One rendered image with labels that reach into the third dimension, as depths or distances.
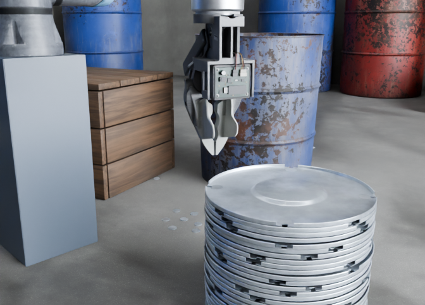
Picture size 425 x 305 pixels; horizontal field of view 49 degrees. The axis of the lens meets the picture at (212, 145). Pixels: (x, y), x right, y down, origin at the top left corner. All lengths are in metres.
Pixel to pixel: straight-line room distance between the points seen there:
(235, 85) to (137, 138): 0.90
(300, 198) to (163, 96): 0.93
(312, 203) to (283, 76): 0.69
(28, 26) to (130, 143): 0.58
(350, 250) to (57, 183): 0.65
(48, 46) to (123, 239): 0.49
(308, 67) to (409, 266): 0.65
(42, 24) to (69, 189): 0.36
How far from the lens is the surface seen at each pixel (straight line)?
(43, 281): 1.08
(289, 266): 0.73
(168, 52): 4.76
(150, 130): 1.58
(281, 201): 0.77
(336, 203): 0.80
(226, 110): 0.72
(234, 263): 0.76
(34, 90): 1.05
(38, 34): 1.07
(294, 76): 1.43
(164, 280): 1.03
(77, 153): 1.11
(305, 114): 1.50
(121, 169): 1.49
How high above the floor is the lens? 0.52
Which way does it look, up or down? 15 degrees down
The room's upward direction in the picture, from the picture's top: straight up
